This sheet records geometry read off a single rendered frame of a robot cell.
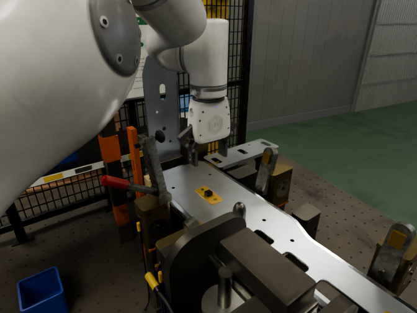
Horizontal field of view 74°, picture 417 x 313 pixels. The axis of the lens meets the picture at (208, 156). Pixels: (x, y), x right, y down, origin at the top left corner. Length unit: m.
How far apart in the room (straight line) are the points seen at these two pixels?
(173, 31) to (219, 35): 0.17
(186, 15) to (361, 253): 0.97
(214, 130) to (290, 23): 3.49
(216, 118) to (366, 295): 0.45
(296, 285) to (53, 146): 0.26
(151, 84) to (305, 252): 0.61
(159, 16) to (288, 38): 3.70
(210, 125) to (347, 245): 0.73
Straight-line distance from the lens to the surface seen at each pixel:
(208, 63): 0.60
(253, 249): 0.36
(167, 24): 0.44
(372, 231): 1.28
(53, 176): 0.94
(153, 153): 0.60
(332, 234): 1.20
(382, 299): 0.62
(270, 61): 3.95
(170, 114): 0.93
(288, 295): 0.32
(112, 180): 0.60
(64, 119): 0.18
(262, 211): 0.73
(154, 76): 0.88
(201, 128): 0.64
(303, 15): 4.22
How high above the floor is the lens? 1.44
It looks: 26 degrees down
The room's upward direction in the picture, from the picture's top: straight up
